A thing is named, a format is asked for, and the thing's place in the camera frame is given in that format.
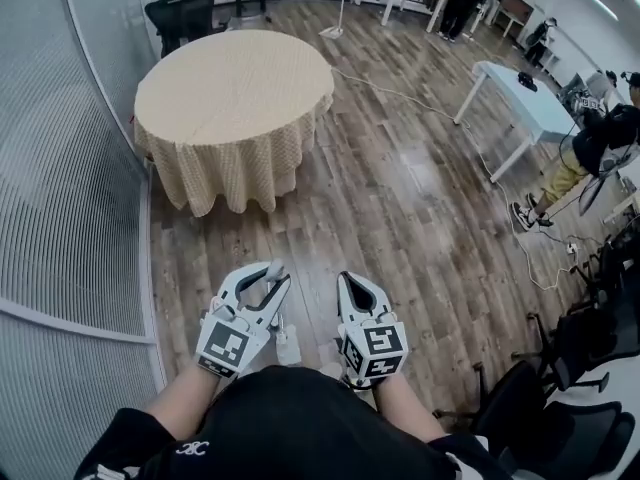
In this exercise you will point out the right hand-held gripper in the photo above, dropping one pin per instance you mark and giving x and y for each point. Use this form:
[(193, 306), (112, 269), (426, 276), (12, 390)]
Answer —
[(375, 350)]

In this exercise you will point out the white rectangular table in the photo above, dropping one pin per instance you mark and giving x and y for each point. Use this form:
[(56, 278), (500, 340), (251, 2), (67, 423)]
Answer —
[(530, 103)]

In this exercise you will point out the white power strip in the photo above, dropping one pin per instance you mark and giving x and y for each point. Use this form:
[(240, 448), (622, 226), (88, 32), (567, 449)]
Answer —
[(572, 248)]

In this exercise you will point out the person's black shirt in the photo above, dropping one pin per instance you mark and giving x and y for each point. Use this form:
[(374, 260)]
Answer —
[(300, 428)]

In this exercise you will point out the person's left forearm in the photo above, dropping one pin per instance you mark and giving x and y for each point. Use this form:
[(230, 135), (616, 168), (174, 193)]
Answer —
[(180, 398)]

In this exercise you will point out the person's right forearm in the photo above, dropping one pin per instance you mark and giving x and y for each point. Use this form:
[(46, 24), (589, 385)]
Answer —
[(410, 408)]

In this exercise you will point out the round table beige tablecloth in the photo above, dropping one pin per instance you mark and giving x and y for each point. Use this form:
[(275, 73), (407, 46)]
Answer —
[(230, 93)]

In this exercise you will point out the person's right beige shoe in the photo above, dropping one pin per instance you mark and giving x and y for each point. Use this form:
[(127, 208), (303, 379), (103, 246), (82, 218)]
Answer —
[(331, 371)]

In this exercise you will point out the black office chair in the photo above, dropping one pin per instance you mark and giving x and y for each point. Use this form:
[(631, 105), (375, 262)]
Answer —
[(550, 433), (180, 13), (585, 333)]

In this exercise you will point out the black device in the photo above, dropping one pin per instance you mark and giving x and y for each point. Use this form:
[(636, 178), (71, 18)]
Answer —
[(527, 81)]

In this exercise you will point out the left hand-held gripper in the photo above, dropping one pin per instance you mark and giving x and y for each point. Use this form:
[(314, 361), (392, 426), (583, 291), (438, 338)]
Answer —
[(227, 343)]

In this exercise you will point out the white floor stand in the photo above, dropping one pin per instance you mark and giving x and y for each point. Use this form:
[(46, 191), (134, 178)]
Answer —
[(332, 31)]

